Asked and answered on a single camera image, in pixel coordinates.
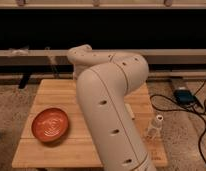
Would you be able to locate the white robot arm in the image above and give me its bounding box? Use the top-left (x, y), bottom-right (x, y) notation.
top-left (67, 45), bottom-right (157, 171)

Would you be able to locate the white sponge block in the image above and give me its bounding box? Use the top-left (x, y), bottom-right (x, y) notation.
top-left (125, 103), bottom-right (135, 120)

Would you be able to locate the orange round plate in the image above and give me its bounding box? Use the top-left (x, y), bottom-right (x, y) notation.
top-left (31, 108), bottom-right (69, 143)

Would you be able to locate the black power adapter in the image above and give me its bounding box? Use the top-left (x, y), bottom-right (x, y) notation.
top-left (174, 89), bottom-right (195, 105)

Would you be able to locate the black cable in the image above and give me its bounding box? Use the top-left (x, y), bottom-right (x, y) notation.
top-left (149, 78), bottom-right (206, 168)

